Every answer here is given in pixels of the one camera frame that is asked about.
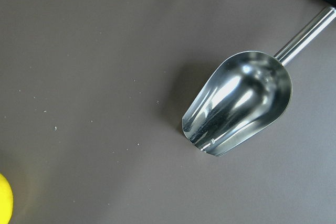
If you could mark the steel ice scoop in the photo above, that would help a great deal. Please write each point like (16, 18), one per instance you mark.
(246, 93)

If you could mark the yellow lemon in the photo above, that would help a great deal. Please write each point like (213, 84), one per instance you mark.
(7, 201)

